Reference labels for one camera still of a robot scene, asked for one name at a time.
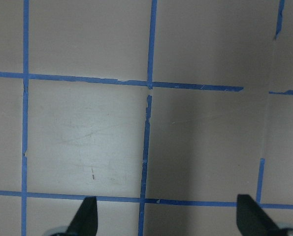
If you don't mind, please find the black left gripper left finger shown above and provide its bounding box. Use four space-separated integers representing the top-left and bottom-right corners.
65 197 98 236

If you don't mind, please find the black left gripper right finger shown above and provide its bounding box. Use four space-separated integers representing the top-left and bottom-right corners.
236 194 288 236

